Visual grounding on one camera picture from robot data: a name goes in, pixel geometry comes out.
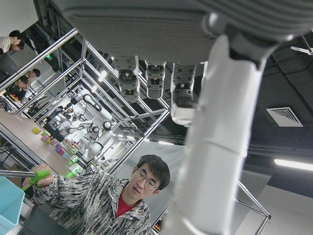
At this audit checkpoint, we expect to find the person's right hand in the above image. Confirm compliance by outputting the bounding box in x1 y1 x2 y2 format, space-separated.
23 164 55 189

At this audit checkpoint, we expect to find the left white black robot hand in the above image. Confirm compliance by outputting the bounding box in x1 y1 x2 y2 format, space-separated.
48 0 313 235

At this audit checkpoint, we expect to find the green silver reacher grabber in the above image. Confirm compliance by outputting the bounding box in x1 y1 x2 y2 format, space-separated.
0 169 51 192

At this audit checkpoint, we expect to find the deep light blue bin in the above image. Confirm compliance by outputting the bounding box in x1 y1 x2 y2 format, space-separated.
0 176 26 227

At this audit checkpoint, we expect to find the person in patterned jacket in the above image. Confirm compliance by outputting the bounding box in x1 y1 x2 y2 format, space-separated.
23 154 172 235

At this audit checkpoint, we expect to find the brown wooden table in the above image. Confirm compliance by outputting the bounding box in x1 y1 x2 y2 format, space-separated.
0 111 83 177

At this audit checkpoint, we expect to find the white humanoid robot black head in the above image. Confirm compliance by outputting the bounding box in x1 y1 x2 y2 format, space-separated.
80 119 114 168

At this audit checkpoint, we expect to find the bystander in dark clothes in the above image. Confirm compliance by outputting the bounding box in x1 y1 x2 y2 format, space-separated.
6 68 42 105

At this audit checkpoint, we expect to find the bystander in white shirt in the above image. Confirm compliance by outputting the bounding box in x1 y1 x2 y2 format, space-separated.
0 29 25 56

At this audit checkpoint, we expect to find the white ceiling vent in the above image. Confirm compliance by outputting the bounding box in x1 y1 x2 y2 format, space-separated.
266 106 304 127

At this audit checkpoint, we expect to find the ceiling strip light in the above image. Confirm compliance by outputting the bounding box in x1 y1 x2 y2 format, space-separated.
273 158 313 172

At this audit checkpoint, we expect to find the aluminium cage frame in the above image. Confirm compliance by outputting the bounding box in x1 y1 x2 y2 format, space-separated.
0 26 172 178

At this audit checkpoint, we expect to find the aluminium frame beam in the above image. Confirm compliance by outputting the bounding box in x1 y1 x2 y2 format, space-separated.
233 181 272 227

